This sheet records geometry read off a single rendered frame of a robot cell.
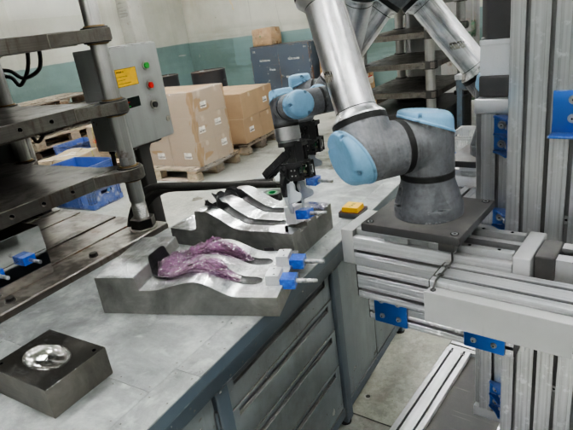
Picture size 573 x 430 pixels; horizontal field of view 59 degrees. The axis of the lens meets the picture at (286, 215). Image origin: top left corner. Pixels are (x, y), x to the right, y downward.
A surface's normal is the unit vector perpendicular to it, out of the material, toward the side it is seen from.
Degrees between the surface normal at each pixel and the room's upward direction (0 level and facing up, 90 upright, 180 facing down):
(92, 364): 90
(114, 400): 0
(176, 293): 90
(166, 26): 90
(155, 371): 0
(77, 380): 90
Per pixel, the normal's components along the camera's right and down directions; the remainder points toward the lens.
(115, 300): -0.23, 0.38
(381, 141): 0.26, -0.15
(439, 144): 0.35, 0.29
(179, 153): -0.51, 0.33
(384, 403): -0.13, -0.92
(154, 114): 0.85, 0.08
